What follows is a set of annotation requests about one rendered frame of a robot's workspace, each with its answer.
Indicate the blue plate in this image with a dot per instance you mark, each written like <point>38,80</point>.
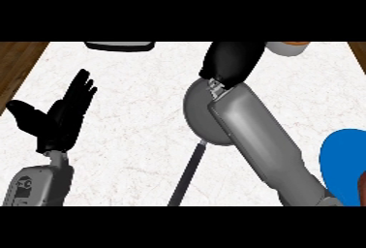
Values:
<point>345,166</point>

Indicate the grey bowl with orange rim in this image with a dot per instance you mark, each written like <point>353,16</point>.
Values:
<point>287,48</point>

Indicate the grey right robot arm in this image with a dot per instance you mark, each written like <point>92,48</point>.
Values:
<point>266,142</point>

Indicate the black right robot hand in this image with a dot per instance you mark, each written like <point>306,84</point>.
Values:
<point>232,63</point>

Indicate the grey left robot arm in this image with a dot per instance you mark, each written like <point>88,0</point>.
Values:
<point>41,185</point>

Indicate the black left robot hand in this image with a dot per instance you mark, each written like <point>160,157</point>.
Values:
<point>67,111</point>

